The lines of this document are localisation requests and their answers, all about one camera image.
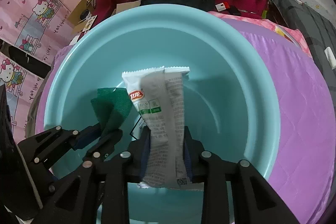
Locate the black and green glove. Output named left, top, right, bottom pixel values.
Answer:
left=91, top=88, right=133, bottom=138

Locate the grey white snack packet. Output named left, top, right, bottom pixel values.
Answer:
left=122, top=67, right=190, bottom=189

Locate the light blue plastic basin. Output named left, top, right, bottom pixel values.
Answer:
left=35, top=5, right=281, bottom=223

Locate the brown cardboard box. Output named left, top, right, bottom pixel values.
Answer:
left=68, top=0, right=96, bottom=34

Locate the purple quilted table cover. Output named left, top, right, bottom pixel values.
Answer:
left=35, top=19, right=335, bottom=223

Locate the pink cartoon cat curtain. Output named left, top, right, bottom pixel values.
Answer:
left=1, top=0, right=73, bottom=142

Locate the white cylindrical bottle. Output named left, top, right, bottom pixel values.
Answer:
left=324, top=47, right=336, bottom=69

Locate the grey plaid mattress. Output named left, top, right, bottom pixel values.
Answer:
left=267, top=0, right=336, bottom=114

